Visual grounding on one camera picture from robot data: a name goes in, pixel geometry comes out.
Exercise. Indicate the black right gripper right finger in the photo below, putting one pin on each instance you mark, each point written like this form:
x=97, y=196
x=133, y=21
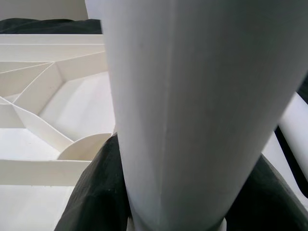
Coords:
x=269, y=204

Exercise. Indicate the white plastic table top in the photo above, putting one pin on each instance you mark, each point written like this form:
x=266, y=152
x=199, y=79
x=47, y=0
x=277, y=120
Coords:
x=48, y=120

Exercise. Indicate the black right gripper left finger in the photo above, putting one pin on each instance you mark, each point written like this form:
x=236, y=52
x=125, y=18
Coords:
x=96, y=197

